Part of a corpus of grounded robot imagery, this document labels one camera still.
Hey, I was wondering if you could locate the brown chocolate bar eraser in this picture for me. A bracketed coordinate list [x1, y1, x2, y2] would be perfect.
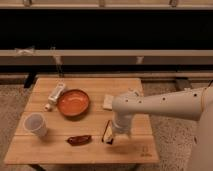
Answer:
[102, 121, 114, 144]

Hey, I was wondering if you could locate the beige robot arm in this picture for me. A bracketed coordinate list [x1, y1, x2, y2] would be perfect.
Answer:
[102, 87, 213, 171]

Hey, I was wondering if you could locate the orange ceramic bowl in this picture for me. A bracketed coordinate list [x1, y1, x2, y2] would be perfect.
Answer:
[57, 89, 90, 117]

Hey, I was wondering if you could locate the dark red sausage toy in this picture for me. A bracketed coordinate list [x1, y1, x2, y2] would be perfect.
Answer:
[67, 135, 92, 145]

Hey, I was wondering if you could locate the wooden table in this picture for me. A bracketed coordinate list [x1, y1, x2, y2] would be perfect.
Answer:
[5, 78, 159, 164]

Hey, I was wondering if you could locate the white tube bottle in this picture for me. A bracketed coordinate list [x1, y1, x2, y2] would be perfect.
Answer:
[44, 82, 67, 111]

